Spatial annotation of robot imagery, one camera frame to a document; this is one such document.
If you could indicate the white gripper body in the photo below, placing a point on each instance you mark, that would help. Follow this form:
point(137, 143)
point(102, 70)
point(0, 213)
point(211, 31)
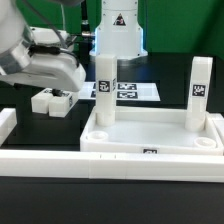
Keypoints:
point(61, 72)

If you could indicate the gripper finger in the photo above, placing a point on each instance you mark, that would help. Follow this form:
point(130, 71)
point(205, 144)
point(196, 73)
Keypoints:
point(59, 93)

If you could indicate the white desk top tray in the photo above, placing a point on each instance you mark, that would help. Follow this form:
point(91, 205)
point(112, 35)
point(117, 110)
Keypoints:
point(150, 130)

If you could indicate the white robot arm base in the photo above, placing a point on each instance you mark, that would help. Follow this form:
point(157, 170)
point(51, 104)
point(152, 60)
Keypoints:
point(119, 32)

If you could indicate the white left fence block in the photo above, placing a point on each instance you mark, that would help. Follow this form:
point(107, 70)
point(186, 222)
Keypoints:
point(8, 120)

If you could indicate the white fence block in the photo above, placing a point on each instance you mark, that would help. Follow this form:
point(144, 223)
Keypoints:
point(218, 121)
point(8, 120)

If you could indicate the white front fence bar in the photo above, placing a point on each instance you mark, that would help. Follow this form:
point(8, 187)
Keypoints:
point(124, 166)

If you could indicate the white right fence block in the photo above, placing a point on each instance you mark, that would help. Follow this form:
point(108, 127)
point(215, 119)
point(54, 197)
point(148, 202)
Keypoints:
point(218, 121)

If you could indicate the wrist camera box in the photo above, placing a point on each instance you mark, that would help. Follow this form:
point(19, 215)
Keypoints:
point(47, 37)

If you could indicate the white marker base plate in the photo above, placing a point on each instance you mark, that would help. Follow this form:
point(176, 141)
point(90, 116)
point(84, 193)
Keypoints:
point(125, 92)

